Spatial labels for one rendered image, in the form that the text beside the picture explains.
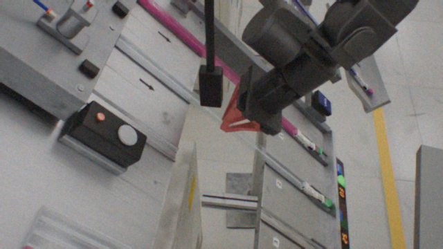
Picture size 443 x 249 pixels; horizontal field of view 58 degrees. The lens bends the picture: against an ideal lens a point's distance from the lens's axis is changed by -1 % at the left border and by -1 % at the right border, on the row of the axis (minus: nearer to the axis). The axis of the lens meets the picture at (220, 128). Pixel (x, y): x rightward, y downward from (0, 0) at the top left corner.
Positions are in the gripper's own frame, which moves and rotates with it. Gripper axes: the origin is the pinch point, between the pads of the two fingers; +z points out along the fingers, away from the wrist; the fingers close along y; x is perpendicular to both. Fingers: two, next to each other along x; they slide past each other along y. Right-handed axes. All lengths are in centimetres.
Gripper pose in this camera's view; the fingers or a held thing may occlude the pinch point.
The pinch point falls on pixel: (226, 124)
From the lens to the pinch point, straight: 65.6
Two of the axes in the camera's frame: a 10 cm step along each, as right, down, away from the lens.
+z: -6.3, 4.3, 6.4
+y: -1.3, 7.6, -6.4
